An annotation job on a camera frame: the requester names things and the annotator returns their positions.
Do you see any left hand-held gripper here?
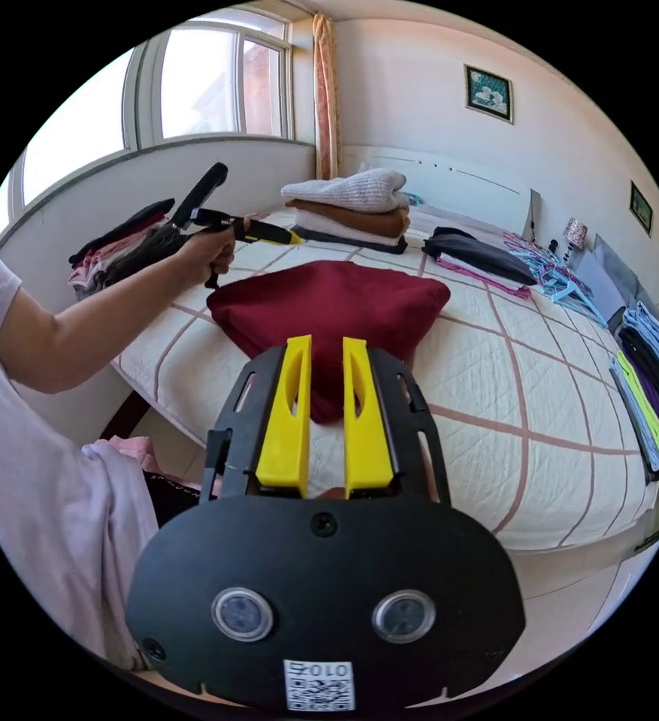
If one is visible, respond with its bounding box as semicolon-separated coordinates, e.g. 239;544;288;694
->
189;208;306;289

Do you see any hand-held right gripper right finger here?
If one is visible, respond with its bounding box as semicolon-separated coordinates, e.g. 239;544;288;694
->
342;336;394;490

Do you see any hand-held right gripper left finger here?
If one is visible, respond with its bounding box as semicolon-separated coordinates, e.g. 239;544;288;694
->
254;334;314;487

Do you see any person's left hand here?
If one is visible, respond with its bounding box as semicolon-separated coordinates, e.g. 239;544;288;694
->
174;216;251;289

